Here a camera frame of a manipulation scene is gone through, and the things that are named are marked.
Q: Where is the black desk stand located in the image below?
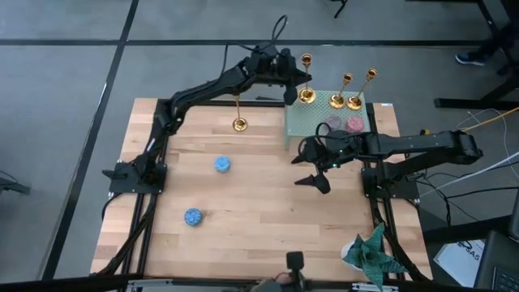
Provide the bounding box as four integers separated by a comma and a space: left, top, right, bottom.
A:
433, 0, 519, 111

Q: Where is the black stand foot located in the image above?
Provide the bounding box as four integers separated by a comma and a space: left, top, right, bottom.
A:
0, 170, 32, 196

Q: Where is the black tripod leg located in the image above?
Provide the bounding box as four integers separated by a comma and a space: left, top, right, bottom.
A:
332, 0, 350, 19

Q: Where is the person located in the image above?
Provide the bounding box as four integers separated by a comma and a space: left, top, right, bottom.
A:
476, 0, 519, 62

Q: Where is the tall gold candlestick holder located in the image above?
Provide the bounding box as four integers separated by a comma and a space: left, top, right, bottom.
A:
231, 95, 249, 133
298, 53, 317, 105

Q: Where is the person's shoe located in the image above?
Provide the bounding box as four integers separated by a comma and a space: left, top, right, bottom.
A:
454, 51, 487, 67

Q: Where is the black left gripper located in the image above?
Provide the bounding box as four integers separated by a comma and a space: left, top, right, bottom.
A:
249, 47, 314, 107

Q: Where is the medium gold candlestick holder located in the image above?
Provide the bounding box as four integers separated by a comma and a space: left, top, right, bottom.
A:
345, 67, 379, 112

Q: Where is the black laptop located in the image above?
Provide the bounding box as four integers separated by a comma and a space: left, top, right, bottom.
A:
473, 230, 519, 292

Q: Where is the green snake plant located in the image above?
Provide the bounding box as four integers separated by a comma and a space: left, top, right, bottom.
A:
344, 221, 409, 292

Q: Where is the black floor cable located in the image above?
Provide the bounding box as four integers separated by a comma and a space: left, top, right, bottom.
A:
417, 170, 519, 228

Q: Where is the white paper box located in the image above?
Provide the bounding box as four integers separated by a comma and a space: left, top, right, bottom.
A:
432, 238, 487, 287

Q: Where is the black side desk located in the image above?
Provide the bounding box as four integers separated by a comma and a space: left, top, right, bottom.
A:
421, 214, 512, 244

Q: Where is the white plant pot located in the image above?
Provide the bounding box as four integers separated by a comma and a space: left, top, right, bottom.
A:
340, 239, 364, 272

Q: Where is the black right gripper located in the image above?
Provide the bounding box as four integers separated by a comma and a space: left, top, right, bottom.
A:
290, 133, 360, 195

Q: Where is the green perforated metal shelf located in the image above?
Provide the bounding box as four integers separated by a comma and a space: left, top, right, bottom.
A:
283, 89, 372, 151

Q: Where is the orange cable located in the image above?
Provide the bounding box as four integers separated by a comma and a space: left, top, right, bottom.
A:
419, 105, 519, 135

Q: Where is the wooden work table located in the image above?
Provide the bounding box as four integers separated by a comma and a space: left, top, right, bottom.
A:
91, 97, 434, 292

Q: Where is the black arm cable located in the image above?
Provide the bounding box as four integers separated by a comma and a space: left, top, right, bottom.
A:
221, 15, 290, 78
298, 122, 334, 157

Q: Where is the short gold candlestick holder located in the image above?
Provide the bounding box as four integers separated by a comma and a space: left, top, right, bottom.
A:
328, 72, 354, 110

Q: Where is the white cable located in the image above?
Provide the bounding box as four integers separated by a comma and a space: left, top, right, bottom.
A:
419, 152, 519, 198

